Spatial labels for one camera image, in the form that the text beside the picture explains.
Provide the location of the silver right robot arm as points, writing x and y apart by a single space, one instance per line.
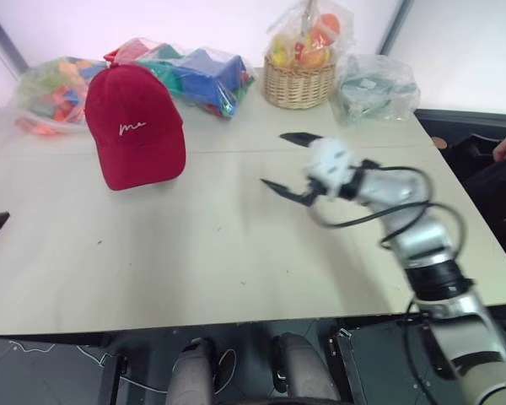
426 240

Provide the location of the black table frame leg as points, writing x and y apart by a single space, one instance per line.
350 363
111 379

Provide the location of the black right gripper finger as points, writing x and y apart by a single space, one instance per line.
301 138
286 192

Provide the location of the clear bag of blue green blocks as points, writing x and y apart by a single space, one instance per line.
211 78

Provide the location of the wicker basket of wrapped fruit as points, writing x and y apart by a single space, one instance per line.
299 82

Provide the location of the bystander dark clothed body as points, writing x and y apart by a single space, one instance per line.
493 190

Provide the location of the grey rounded robot leg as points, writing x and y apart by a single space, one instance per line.
192 371
305 367

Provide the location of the dark window frame post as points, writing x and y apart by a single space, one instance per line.
6 36
398 23

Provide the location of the clear bag of pale blue items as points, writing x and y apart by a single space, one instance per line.
375 90

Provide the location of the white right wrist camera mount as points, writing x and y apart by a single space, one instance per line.
331 162

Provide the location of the clear bag of orange green toys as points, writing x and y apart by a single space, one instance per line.
55 95

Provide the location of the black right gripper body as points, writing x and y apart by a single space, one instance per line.
317 190

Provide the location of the red baseball cap white script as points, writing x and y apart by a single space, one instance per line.
130 105

